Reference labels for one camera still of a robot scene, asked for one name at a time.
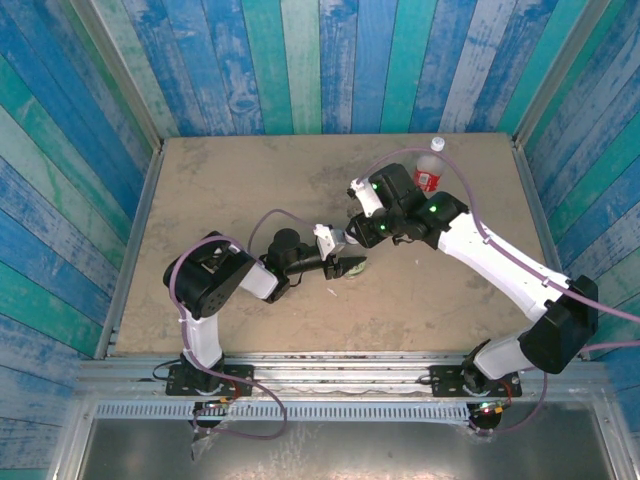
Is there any clear bottle with red label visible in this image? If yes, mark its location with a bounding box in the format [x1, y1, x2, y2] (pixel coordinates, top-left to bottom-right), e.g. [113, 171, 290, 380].
[412, 147, 446, 194]

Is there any aluminium side rail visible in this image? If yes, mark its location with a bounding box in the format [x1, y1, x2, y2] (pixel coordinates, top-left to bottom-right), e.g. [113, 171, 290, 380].
[510, 137, 592, 361]
[93, 142, 167, 360]

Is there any aluminium cross rail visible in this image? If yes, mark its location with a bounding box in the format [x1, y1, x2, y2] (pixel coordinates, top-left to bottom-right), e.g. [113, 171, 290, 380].
[74, 351, 610, 402]

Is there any grey slotted cable duct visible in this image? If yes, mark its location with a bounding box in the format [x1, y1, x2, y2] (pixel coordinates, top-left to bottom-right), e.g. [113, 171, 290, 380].
[93, 401, 472, 422]

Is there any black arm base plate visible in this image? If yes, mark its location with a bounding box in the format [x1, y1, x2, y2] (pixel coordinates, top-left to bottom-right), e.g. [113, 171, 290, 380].
[430, 364, 522, 399]
[166, 363, 255, 399]

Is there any aluminium corner post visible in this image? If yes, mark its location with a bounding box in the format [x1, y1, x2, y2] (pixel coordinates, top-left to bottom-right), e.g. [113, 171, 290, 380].
[68, 0, 165, 152]
[512, 0, 614, 146]

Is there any purple cable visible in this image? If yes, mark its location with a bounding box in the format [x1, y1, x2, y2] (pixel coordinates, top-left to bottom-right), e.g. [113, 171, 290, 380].
[355, 147, 640, 437]
[167, 207, 321, 441]

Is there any small circuit board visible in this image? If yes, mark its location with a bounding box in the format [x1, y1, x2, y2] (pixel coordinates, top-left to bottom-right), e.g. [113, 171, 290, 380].
[193, 396, 237, 417]
[470, 396, 512, 417]

